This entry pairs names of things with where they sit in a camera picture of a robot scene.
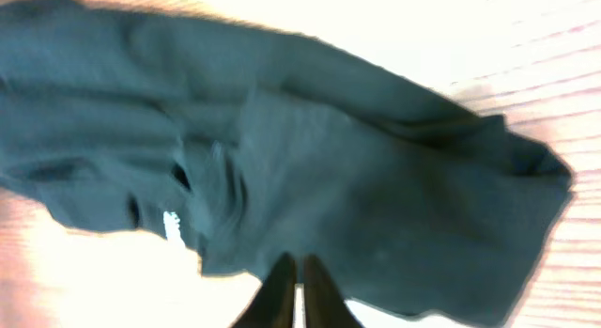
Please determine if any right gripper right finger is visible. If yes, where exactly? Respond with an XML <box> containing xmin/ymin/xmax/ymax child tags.
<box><xmin>303</xmin><ymin>255</ymin><xmax>363</xmax><ymax>328</ymax></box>

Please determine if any black t-shirt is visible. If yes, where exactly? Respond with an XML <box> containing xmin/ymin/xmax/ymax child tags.
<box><xmin>1</xmin><ymin>0</ymin><xmax>572</xmax><ymax>327</ymax></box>

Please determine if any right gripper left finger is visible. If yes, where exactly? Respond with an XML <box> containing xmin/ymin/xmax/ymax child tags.
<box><xmin>231</xmin><ymin>254</ymin><xmax>297</xmax><ymax>328</ymax></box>

